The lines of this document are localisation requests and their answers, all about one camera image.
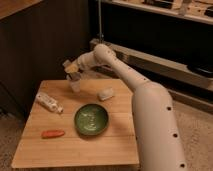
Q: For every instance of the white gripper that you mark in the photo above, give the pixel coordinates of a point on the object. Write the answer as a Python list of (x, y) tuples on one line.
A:
[(80, 63)]

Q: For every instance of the white shelf with items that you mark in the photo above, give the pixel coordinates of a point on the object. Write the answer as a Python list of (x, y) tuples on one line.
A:
[(194, 10)]

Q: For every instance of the metal pole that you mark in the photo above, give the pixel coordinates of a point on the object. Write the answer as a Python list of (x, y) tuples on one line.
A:
[(100, 21)]

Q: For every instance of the orange carrot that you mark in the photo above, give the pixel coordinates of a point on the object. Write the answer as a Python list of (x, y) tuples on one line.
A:
[(52, 134)]

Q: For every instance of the white ceramic cup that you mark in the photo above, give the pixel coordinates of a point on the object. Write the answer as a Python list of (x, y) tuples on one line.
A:
[(75, 86)]

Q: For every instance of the wooden cabinet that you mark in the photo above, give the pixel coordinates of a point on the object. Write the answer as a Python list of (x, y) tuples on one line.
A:
[(9, 7)]

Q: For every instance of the green ceramic bowl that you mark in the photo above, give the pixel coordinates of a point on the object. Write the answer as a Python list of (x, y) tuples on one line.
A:
[(91, 119)]

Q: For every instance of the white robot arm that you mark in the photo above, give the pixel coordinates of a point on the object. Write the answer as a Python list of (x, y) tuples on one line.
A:
[(158, 139)]

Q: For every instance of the wooden table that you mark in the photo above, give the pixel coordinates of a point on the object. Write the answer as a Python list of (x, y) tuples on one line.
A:
[(51, 140)]

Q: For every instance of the white plastic bottle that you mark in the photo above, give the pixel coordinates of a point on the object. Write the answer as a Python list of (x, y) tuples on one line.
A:
[(48, 102)]

